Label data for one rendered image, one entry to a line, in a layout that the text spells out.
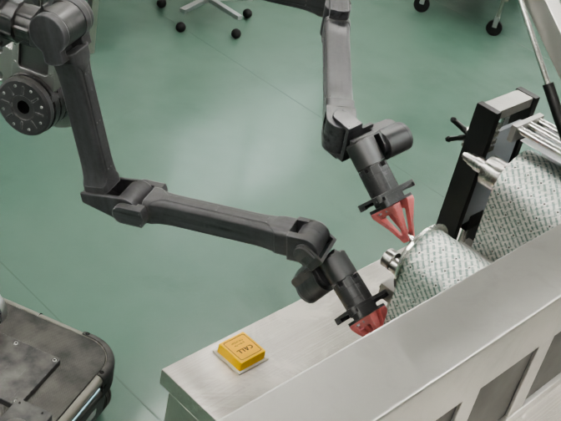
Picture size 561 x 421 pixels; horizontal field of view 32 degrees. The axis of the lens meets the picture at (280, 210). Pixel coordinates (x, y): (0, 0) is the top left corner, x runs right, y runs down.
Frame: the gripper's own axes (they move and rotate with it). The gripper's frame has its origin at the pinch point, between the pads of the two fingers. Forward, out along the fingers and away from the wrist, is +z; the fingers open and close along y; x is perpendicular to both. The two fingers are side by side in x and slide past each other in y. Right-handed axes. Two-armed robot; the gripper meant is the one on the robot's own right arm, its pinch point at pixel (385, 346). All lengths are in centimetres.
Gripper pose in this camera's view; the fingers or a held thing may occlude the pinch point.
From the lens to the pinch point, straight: 186.8
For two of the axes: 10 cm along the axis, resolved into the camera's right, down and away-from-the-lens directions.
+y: -7.0, 2.9, -6.5
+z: 5.1, 8.4, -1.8
